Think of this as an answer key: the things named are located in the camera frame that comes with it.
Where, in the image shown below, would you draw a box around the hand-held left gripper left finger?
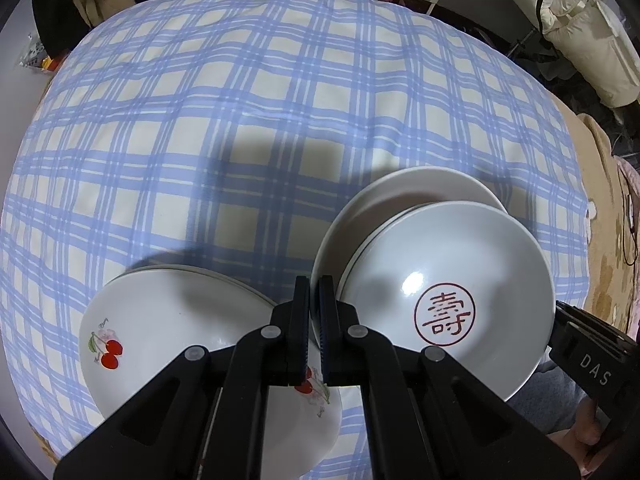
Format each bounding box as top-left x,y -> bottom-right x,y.
54,276 -> 312,480

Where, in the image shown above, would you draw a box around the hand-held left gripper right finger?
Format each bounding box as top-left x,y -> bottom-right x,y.
316,275 -> 583,480

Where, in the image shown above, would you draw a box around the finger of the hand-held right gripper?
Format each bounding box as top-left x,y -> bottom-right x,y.
554,301 -> 640,361

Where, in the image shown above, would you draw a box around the patterned bowl with red character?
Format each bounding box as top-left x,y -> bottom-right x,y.
340,201 -> 555,403

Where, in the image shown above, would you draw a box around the large white bowl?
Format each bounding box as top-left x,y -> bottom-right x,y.
311,166 -> 508,356

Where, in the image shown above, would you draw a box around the person's right hand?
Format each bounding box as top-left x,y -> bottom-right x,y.
547,402 -> 607,466

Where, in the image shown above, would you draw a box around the person's grey pants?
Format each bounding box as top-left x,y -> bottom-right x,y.
509,364 -> 587,433

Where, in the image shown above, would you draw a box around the blue plaid cloth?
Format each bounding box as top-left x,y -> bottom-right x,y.
0,0 -> 597,463

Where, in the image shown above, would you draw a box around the white recliner chair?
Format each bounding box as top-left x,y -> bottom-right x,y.
475,0 -> 640,109

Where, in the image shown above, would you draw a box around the plastic bag with yellow items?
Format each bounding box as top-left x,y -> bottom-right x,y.
19,34 -> 62,74

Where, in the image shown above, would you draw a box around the black hanging pants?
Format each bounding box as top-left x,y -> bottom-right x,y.
31,0 -> 97,57

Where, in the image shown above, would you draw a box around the black cable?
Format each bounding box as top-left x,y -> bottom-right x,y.
614,159 -> 640,272

